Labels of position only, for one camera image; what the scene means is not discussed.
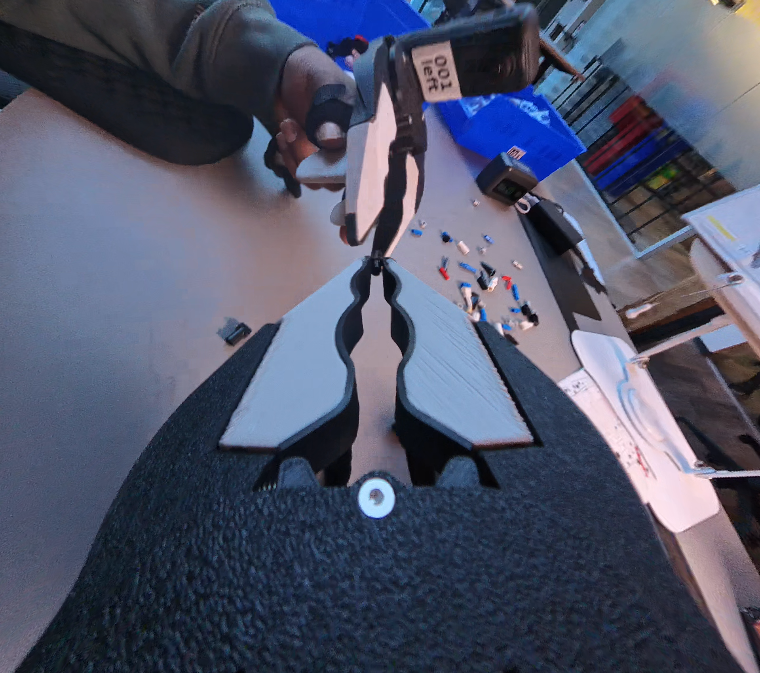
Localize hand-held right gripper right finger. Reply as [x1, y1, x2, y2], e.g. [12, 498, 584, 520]
[383, 258, 535, 487]

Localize dark grey flat mat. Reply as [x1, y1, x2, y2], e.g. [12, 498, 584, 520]
[522, 210, 606, 330]

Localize black power adapter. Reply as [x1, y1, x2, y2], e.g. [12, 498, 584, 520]
[525, 199, 585, 255]

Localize dark grey chair armrest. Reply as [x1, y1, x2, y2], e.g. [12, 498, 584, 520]
[0, 69, 30, 110]

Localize black device with green display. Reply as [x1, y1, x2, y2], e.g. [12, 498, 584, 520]
[476, 152, 540, 206]

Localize person's left forearm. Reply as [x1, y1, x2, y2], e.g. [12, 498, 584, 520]
[0, 0, 321, 122]

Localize person's left hand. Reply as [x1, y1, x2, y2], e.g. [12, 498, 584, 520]
[270, 44, 358, 246]

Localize stacked red and blue crates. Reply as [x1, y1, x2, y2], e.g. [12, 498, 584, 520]
[585, 94, 692, 193]

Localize dark grey bush piece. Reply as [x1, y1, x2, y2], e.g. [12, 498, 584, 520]
[217, 317, 253, 346]

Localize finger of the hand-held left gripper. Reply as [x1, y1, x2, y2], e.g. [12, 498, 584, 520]
[370, 152, 425, 260]
[343, 85, 400, 248]

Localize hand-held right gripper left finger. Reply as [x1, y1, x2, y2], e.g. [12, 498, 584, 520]
[218, 258, 372, 487]

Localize building instruction booklet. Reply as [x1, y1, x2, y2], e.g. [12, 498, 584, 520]
[683, 183, 760, 270]

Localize pile of small brick pieces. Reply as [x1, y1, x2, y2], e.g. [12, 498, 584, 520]
[410, 198, 540, 338]

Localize white sticker sheet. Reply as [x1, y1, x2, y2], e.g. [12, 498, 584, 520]
[558, 367, 657, 504]

